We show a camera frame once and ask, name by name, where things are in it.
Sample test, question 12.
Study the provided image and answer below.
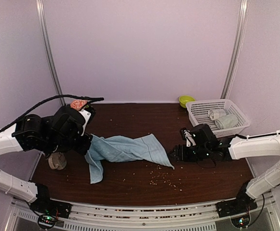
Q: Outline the aluminium corner post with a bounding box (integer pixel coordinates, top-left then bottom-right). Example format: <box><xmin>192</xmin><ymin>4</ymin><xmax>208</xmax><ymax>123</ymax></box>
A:
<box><xmin>36</xmin><ymin>0</ymin><xmax>63</xmax><ymax>95</ymax></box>
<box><xmin>220</xmin><ymin>0</ymin><xmax>249</xmax><ymax>99</ymax></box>

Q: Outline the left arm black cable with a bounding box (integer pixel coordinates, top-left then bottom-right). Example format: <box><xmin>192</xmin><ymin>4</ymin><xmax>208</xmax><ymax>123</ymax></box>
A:
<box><xmin>0</xmin><ymin>94</ymin><xmax>105</xmax><ymax>135</ymax></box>

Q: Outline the right aluminium corner post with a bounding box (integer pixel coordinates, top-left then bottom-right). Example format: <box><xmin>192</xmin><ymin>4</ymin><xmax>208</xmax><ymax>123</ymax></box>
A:
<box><xmin>220</xmin><ymin>0</ymin><xmax>249</xmax><ymax>99</ymax></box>

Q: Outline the white perforated plastic basket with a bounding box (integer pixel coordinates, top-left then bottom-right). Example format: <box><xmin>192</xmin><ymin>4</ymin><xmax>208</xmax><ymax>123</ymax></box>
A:
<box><xmin>186</xmin><ymin>99</ymin><xmax>250</xmax><ymax>138</ymax></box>

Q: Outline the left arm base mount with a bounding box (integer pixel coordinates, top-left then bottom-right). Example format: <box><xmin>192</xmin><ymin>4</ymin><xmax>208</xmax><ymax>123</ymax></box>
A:
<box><xmin>29</xmin><ymin>183</ymin><xmax>72</xmax><ymax>231</ymax></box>

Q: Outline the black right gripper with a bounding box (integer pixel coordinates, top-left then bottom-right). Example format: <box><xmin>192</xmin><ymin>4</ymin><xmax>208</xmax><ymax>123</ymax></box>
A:
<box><xmin>167</xmin><ymin>145</ymin><xmax>210</xmax><ymax>163</ymax></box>

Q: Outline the rolled towel in basket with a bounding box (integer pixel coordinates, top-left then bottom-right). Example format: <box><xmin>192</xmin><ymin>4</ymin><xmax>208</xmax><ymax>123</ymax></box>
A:
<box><xmin>207</xmin><ymin>109</ymin><xmax>227</xmax><ymax>121</ymax></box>

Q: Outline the front aluminium rail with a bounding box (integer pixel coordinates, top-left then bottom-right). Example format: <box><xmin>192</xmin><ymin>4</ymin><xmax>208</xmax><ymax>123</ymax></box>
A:
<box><xmin>9</xmin><ymin>189</ymin><xmax>280</xmax><ymax>231</ymax></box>

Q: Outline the light blue towel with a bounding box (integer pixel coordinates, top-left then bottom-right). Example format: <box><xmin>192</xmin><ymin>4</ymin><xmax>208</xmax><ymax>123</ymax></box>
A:
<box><xmin>85</xmin><ymin>134</ymin><xmax>174</xmax><ymax>184</ymax></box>

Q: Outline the left aluminium corner post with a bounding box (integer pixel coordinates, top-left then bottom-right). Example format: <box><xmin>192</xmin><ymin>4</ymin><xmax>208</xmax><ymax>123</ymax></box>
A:
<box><xmin>36</xmin><ymin>0</ymin><xmax>63</xmax><ymax>95</ymax></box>

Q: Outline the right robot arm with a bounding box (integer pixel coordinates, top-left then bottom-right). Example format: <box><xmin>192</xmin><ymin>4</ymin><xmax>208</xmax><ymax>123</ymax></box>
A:
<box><xmin>168</xmin><ymin>124</ymin><xmax>280</xmax><ymax>213</ymax></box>

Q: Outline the red patterned small bowl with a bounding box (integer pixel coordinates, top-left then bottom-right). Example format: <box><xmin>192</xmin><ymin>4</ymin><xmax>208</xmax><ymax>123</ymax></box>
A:
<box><xmin>70</xmin><ymin>99</ymin><xmax>87</xmax><ymax>111</ymax></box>

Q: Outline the beige printed mug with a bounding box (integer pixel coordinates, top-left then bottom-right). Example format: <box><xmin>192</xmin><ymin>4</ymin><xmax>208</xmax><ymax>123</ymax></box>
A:
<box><xmin>48</xmin><ymin>153</ymin><xmax>67</xmax><ymax>170</ymax></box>

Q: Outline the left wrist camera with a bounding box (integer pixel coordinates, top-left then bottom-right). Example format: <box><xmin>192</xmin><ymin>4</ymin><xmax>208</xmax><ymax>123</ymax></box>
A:
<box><xmin>79</xmin><ymin>106</ymin><xmax>96</xmax><ymax>136</ymax></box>

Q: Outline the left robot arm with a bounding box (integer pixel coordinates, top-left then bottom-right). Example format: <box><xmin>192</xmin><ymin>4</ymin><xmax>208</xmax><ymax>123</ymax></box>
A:
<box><xmin>0</xmin><ymin>106</ymin><xmax>95</xmax><ymax>214</ymax></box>

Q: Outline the mint green panda towel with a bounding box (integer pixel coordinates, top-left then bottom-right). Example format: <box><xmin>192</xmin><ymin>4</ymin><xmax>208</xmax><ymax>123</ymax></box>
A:
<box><xmin>215</xmin><ymin>114</ymin><xmax>238</xmax><ymax>129</ymax></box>

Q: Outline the lime green bowl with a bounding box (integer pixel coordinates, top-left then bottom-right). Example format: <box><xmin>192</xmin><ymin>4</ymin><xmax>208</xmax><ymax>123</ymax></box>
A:
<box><xmin>178</xmin><ymin>95</ymin><xmax>195</xmax><ymax>108</ymax></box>

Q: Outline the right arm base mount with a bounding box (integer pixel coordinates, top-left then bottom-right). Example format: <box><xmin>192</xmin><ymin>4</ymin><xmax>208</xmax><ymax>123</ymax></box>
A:
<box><xmin>216</xmin><ymin>192</ymin><xmax>258</xmax><ymax>229</ymax></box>

